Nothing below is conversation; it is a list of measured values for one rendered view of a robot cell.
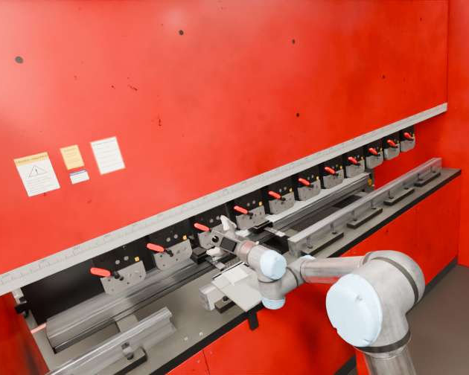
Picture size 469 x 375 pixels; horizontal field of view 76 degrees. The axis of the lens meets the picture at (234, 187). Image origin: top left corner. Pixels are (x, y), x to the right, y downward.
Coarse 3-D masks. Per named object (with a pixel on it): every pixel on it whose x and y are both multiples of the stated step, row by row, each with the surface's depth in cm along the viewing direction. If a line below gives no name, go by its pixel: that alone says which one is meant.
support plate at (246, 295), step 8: (248, 272) 138; (216, 280) 137; (224, 280) 136; (256, 280) 131; (224, 288) 130; (232, 288) 129; (240, 288) 128; (248, 288) 127; (256, 288) 126; (232, 296) 124; (240, 296) 123; (248, 296) 122; (256, 296) 121; (240, 304) 118; (248, 304) 117; (256, 304) 118
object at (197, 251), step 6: (192, 252) 160; (198, 252) 157; (204, 252) 157; (192, 258) 159; (198, 258) 154; (204, 258) 156; (210, 258) 155; (198, 264) 155; (216, 264) 149; (222, 264) 148
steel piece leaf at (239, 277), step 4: (236, 272) 139; (240, 272) 139; (244, 272) 138; (228, 276) 138; (232, 276) 137; (236, 276) 136; (240, 276) 136; (244, 276) 135; (248, 276) 132; (232, 280) 134; (236, 280) 134; (240, 280) 130; (244, 280) 131; (248, 280) 132; (236, 284) 130
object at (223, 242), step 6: (210, 234) 101; (216, 234) 101; (222, 234) 101; (210, 240) 101; (216, 240) 100; (222, 240) 101; (228, 240) 101; (234, 240) 102; (216, 246) 101; (222, 246) 101; (228, 246) 101; (234, 246) 101; (234, 252) 101
